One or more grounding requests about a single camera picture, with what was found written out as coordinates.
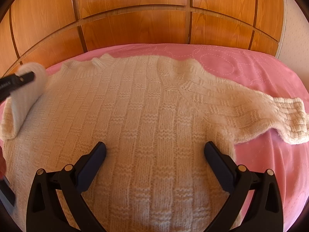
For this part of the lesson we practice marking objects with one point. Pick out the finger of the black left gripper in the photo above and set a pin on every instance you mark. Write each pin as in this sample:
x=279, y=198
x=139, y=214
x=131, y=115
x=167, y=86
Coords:
x=13, y=82

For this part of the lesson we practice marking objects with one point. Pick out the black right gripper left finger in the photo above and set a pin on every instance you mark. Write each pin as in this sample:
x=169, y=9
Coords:
x=44, y=211

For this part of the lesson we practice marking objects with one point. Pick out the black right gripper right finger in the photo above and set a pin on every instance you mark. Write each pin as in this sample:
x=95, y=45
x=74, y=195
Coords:
x=265, y=212

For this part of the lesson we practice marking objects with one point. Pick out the cream knitted sweater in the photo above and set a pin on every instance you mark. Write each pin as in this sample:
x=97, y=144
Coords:
x=155, y=115

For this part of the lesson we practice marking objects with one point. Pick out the wooden panelled wardrobe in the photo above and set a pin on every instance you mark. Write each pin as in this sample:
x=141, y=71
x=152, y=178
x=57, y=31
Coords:
x=51, y=31

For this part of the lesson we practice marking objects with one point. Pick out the pink bedspread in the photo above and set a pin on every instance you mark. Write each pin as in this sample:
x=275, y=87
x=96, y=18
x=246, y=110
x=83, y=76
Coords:
x=256, y=71

